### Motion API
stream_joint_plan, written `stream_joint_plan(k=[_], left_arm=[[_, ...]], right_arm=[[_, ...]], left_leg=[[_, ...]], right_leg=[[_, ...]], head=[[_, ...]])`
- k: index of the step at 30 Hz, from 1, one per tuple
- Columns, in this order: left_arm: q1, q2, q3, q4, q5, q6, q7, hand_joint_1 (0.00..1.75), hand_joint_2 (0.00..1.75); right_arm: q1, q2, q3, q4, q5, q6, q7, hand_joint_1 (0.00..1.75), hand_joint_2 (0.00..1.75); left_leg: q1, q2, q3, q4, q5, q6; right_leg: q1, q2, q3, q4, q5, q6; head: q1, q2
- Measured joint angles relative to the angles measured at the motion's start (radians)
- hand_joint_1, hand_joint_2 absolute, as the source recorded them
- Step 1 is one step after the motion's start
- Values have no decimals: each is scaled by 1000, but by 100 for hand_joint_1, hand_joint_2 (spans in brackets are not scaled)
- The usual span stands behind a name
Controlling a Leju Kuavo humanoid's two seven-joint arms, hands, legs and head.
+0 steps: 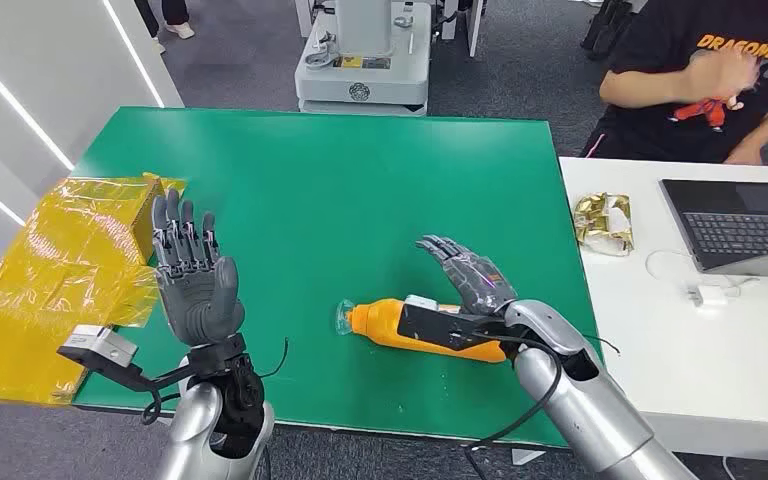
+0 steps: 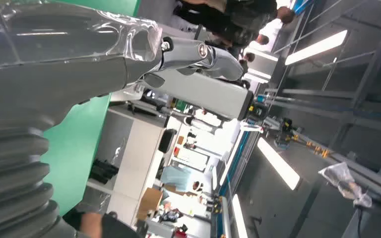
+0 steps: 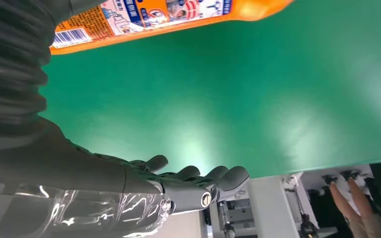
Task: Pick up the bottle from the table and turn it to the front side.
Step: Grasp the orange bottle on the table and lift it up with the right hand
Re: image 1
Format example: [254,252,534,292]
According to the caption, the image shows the person's left hand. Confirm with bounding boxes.
[723,140,767,167]

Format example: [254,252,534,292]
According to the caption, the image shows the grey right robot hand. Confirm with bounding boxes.
[415,234,519,317]

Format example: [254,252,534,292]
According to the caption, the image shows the person's right hand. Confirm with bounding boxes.
[687,47,762,104]

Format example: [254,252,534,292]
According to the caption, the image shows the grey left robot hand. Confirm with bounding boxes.
[150,188,247,347]

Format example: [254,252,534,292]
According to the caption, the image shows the orange plastic bottle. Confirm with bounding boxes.
[336,298,509,364]

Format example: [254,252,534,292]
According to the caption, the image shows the person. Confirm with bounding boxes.
[133,0,196,56]
[580,0,768,167]

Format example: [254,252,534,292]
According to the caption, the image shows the dark grey laptop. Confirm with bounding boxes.
[659,178,768,280]

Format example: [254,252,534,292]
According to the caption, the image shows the black equipment legs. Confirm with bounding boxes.
[579,0,642,62]

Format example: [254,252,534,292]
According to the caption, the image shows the gold foil wrapper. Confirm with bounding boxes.
[573,192,636,258]

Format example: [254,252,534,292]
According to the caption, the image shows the white power adapter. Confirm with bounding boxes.
[686,283,730,310]

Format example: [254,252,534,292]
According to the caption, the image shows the yellow film wrapped cardboard box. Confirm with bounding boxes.
[0,172,188,407]

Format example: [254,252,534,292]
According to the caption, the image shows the green table mat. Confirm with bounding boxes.
[72,105,626,448]

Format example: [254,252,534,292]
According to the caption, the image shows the white desk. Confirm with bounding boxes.
[558,156,768,465]

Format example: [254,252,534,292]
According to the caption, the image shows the grey wheeled machine with column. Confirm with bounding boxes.
[293,0,434,118]

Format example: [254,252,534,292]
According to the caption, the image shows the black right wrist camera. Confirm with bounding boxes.
[397,294,491,352]

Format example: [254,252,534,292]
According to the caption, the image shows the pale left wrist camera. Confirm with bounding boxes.
[57,323,140,372]

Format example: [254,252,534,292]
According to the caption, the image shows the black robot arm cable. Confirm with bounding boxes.
[463,331,624,480]

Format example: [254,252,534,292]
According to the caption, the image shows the thin white cable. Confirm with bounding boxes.
[644,248,760,299]

